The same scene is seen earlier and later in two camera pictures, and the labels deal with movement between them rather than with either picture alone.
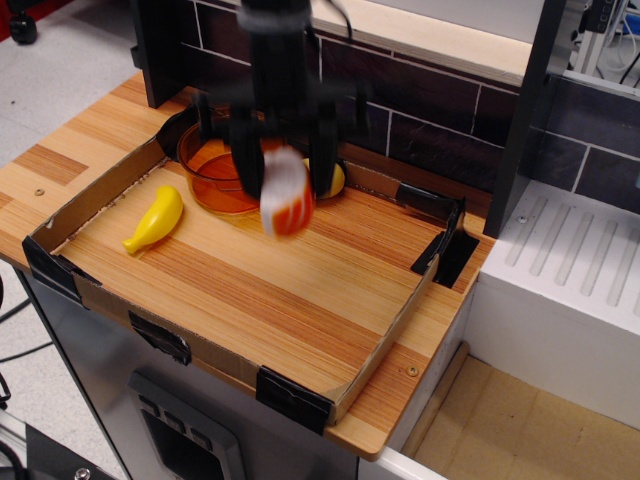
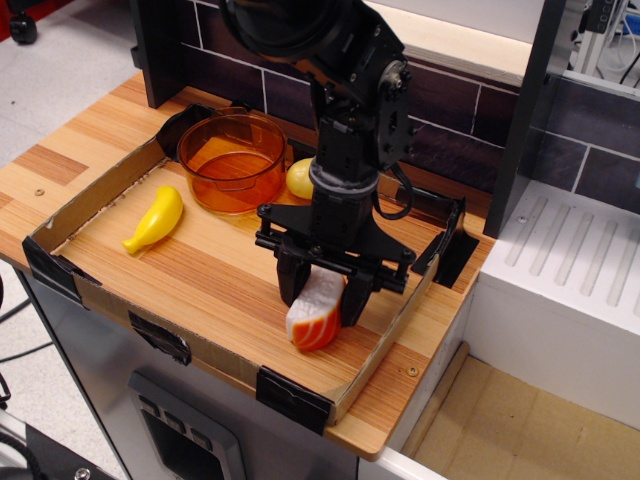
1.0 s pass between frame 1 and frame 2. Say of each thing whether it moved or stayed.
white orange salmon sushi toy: moved
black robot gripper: moved
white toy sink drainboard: stayed
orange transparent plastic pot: stayed
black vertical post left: stayed
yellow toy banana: stayed
